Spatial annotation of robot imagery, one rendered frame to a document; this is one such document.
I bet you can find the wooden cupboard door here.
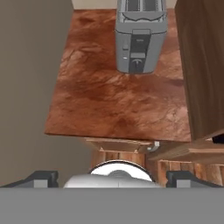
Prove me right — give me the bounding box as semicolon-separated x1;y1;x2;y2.
89;150;147;176
157;159;224;188

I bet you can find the grey two-slot toaster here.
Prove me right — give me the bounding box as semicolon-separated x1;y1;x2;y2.
114;0;168;75

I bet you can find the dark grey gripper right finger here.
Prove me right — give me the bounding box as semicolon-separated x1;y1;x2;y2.
165;170;224;189

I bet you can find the silver drawer handle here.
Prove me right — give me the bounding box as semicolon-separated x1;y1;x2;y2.
146;141;161;152

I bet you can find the white round object black rim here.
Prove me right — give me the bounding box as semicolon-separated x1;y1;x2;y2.
63;159;161;189

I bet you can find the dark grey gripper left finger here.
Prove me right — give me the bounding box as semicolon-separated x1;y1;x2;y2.
0;170;60;189

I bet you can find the tall dark wooden cupboard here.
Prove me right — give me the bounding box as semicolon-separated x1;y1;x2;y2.
174;0;224;142

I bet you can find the wooden drawer front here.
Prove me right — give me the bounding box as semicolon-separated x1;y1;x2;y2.
146;139;224;165

